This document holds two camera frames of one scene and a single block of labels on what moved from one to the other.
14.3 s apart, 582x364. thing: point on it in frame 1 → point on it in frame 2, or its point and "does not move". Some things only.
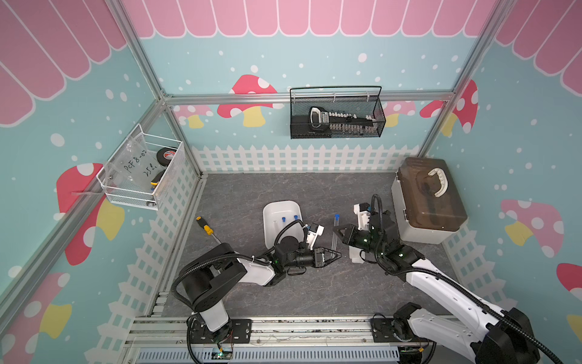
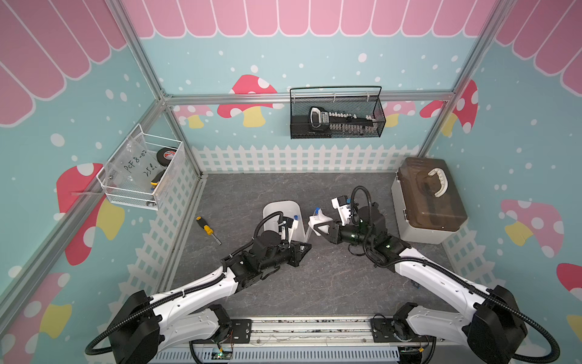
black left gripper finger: [330, 261] → [297, 262]
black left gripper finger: [329, 255] → [304, 247]
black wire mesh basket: [317, 112] does not move
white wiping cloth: [355, 255] → [317, 218]
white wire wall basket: [142, 171] does not move
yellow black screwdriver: [207, 228] does not move
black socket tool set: [320, 119] does not move
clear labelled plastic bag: [131, 167] does not move
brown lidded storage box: [428, 206] does not move
